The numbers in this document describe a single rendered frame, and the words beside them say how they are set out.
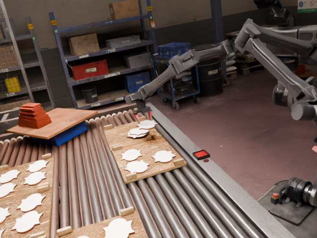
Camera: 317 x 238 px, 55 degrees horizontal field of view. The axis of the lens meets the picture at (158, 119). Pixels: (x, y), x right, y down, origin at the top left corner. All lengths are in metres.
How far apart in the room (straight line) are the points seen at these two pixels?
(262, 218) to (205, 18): 6.44
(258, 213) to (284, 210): 1.10
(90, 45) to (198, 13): 2.65
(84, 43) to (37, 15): 1.09
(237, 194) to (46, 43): 5.61
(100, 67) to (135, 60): 0.71
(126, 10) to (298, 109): 5.17
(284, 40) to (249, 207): 0.75
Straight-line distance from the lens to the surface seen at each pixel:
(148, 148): 1.93
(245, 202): 1.42
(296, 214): 2.44
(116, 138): 2.18
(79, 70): 6.01
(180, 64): 1.62
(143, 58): 6.28
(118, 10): 6.09
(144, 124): 1.99
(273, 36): 1.51
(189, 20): 7.29
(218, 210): 1.38
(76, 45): 6.02
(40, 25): 6.58
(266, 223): 1.32
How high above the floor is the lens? 1.76
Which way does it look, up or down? 20 degrees down
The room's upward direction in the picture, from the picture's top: 9 degrees counter-clockwise
